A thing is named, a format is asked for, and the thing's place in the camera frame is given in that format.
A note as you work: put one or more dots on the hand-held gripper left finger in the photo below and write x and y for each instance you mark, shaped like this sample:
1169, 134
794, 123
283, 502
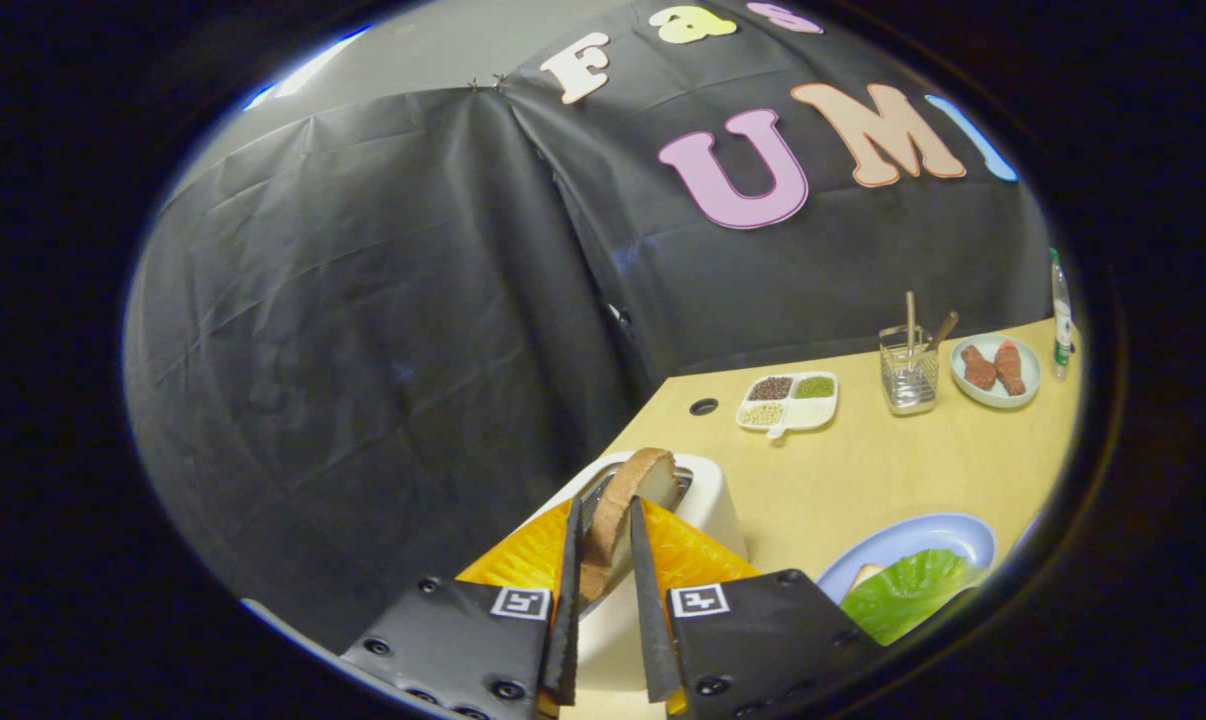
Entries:
463, 640

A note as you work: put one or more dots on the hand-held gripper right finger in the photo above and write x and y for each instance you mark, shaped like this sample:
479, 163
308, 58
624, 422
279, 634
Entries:
763, 640

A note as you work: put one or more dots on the green lettuce leaf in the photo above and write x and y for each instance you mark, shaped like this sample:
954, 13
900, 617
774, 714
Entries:
913, 595

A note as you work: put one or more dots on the brown crust bread slice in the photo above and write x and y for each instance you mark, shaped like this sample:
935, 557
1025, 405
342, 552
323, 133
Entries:
613, 510

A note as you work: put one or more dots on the bread slice under ham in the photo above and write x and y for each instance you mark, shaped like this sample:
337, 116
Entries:
863, 575

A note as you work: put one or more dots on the white toaster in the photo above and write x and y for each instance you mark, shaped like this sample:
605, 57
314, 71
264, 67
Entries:
713, 500

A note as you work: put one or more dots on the blue round plate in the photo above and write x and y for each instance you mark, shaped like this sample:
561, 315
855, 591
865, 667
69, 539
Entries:
913, 535

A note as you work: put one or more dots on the white sectioned condiment tray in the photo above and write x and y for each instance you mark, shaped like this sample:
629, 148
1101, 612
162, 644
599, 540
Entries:
808, 412

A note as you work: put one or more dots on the brown meat patty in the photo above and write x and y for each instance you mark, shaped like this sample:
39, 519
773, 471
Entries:
1010, 368
979, 368

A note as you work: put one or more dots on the long wooden stick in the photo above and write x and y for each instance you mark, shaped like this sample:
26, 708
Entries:
910, 320

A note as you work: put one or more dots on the black backdrop cloth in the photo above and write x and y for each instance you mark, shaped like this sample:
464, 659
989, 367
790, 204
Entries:
363, 300

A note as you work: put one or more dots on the short wooden stick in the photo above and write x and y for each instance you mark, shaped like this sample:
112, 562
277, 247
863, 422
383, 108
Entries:
943, 330

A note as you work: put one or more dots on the pale green round plate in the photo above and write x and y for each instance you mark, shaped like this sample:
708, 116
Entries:
1028, 365

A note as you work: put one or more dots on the clear plastic water bottle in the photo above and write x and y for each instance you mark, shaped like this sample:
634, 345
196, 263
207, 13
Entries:
1061, 320

